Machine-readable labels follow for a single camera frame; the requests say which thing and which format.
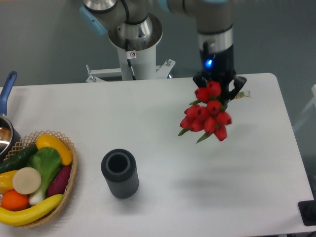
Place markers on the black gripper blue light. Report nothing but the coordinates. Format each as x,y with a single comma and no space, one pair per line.
219,66

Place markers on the red tulip bouquet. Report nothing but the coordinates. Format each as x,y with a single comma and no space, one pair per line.
207,113

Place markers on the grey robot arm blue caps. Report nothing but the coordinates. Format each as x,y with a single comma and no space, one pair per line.
135,32

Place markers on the dark grey ribbed vase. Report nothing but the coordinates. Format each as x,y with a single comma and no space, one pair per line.
119,169

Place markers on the black device at table edge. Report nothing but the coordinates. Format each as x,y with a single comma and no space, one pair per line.
308,212

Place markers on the green bok choy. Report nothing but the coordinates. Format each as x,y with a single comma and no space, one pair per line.
47,162

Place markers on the purple sweet potato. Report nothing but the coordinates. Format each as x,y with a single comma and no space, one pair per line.
59,183

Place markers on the woven wicker basket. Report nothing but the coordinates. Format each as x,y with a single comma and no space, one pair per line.
30,140

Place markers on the dark green cucumber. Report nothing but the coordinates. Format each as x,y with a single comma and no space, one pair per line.
18,160

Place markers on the beige round slice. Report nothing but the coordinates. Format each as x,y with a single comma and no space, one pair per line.
26,180

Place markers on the yellow bell pepper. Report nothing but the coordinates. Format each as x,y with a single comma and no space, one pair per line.
6,181

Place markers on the orange fruit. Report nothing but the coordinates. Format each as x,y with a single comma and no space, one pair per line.
14,201

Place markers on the yellow banana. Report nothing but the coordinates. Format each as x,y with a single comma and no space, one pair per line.
29,215

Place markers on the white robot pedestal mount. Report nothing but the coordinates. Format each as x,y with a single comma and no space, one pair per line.
134,65

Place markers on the white frame at right edge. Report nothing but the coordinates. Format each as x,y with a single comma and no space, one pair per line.
305,113

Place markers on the blue handled saucepan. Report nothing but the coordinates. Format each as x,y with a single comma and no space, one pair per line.
8,134

